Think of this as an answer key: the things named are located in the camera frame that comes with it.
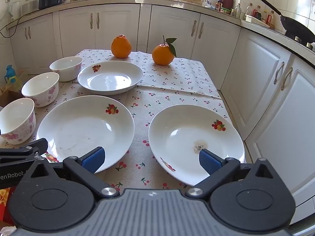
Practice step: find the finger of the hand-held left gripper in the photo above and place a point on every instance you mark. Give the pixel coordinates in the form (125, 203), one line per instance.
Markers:
(29, 148)

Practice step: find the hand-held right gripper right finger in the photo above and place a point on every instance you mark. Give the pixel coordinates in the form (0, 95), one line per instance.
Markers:
(210, 162)

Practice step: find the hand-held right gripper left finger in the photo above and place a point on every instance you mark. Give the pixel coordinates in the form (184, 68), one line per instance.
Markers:
(94, 159)

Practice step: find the white pink flower bowl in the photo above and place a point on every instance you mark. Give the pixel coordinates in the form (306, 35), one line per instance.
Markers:
(41, 95)
(17, 127)
(66, 73)

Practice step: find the stack of shallow white plates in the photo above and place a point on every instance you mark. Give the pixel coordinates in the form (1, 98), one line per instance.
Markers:
(81, 127)

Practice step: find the white fruit print plate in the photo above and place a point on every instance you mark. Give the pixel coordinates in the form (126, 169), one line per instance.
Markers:
(182, 132)
(110, 78)

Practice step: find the red cardboard box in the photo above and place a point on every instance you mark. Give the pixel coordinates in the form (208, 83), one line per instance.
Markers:
(6, 201)

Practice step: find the blue water bottle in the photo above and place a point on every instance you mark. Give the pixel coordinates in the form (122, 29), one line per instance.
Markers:
(10, 72)

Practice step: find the cherry print tablecloth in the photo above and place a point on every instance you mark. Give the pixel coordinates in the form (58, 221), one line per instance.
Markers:
(147, 98)

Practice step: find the leafless orange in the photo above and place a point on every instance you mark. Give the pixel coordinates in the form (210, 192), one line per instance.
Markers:
(121, 48)

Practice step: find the orange with green leaf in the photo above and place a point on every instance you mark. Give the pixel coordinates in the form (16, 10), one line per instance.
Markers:
(162, 55)

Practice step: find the white kitchen cabinets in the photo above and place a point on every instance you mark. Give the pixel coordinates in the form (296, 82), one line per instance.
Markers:
(118, 29)

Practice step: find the white rectangular tray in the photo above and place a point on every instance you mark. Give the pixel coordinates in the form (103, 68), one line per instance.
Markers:
(253, 19)

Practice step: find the row of condiment bottles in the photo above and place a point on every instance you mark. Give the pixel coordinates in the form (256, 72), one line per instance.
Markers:
(237, 11)

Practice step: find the dark sauce bottle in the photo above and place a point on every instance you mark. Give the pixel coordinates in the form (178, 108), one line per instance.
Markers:
(219, 5)

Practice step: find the black wok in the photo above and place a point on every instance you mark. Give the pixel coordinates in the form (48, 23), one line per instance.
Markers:
(297, 28)

